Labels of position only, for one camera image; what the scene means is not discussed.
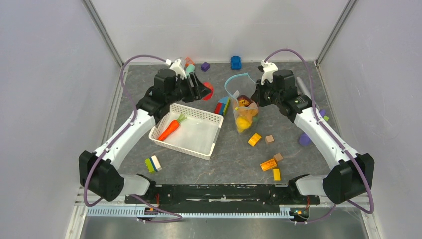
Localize orange crinkled ginger root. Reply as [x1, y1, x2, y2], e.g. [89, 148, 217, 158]
[234, 103, 259, 121]

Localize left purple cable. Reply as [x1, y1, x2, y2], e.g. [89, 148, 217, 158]
[82, 54, 183, 224]

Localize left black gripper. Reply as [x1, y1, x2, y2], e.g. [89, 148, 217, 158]
[167, 72, 212, 105]

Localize blue toy car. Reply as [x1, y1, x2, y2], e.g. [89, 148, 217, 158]
[230, 55, 242, 70]

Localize purple toy cylinder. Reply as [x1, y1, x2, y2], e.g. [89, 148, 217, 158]
[298, 109, 327, 147]

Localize purple cube block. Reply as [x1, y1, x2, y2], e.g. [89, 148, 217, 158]
[201, 62, 210, 72]

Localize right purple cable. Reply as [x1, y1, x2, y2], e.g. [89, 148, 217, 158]
[263, 48, 375, 226]

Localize tan wooden cube lower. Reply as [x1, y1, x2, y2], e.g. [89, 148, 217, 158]
[273, 153, 284, 163]

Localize white perforated plastic basket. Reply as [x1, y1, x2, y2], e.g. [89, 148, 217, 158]
[148, 103, 224, 160]

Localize orange carrot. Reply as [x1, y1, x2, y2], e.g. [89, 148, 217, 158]
[158, 114, 187, 141]

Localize orange translucent brick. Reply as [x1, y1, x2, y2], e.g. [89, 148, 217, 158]
[260, 159, 277, 172]

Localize clear zip top bag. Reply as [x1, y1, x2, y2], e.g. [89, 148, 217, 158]
[224, 73, 259, 133]

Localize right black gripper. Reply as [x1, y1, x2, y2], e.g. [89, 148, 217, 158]
[251, 77, 282, 107]

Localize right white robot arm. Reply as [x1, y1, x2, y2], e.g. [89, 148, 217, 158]
[251, 70, 374, 204]

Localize purple cable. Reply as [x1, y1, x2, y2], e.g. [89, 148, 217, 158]
[82, 54, 183, 224]
[263, 48, 375, 226]

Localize orange outline block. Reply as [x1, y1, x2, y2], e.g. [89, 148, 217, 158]
[185, 57, 195, 67]

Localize yellow rounded brick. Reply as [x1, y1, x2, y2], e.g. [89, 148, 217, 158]
[248, 133, 262, 147]

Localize tan wooden cube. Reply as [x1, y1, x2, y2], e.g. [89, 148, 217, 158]
[273, 153, 284, 163]
[265, 135, 275, 145]

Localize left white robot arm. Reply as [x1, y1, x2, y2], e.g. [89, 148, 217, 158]
[79, 69, 213, 207]

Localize red blue yellow block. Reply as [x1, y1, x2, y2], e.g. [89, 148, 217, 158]
[214, 96, 230, 116]

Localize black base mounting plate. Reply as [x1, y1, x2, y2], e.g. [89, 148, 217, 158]
[142, 184, 320, 213]

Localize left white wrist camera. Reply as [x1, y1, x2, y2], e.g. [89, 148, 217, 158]
[165, 58, 187, 79]

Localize tan wooden cube upper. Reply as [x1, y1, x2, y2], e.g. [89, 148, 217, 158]
[265, 135, 275, 145]

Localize green blue white block stack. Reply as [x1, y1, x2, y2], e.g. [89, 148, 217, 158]
[145, 155, 162, 174]

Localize yellow small brick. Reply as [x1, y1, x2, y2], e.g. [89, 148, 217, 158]
[272, 168, 281, 182]

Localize dark red apple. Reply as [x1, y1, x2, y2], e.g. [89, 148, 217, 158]
[237, 95, 253, 107]

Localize red strawberry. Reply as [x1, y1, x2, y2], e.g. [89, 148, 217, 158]
[203, 82, 214, 101]

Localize yellow lemon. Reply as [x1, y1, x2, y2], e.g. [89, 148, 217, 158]
[235, 116, 252, 133]

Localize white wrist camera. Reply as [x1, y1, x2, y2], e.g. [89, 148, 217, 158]
[258, 60, 278, 85]
[165, 58, 187, 79]

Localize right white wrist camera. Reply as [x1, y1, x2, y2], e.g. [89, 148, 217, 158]
[258, 60, 278, 85]

